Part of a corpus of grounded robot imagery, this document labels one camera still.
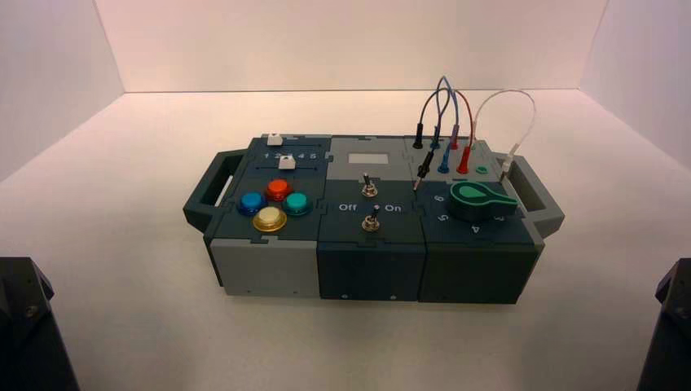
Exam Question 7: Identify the teal push button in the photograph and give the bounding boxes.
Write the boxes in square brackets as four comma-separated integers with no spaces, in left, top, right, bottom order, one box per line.
[282,193,313,217]

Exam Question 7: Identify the red push button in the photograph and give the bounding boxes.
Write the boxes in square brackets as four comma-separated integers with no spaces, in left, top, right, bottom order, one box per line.
[265,179,293,202]

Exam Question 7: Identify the yellow push button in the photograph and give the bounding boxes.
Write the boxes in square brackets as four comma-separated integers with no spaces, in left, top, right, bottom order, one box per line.
[252,206,288,234]

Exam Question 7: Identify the blue push button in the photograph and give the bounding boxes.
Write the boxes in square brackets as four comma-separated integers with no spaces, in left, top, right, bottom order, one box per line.
[238,192,267,217]

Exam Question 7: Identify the small grey display screen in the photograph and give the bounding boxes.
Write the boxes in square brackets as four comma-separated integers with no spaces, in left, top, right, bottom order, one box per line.
[348,152,390,166]

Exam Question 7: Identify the dark grey task box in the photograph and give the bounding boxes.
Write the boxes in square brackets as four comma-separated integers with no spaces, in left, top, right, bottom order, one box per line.
[183,134,566,305]

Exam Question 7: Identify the green rotary knob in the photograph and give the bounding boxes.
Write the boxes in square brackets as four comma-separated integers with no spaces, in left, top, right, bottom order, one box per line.
[449,181,519,223]

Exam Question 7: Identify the black banana plug cable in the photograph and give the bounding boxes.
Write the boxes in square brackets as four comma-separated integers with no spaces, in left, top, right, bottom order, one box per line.
[412,89,453,191]

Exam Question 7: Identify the blue banana plug cable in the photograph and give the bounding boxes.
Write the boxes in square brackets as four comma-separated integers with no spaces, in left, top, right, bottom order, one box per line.
[429,76,460,174]

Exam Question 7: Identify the red banana plug cable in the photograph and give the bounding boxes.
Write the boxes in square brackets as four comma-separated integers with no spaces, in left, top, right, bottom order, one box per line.
[450,90,475,175]

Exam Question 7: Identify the white banana plug cable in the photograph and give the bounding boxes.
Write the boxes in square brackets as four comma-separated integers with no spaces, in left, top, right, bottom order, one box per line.
[472,89,538,182]

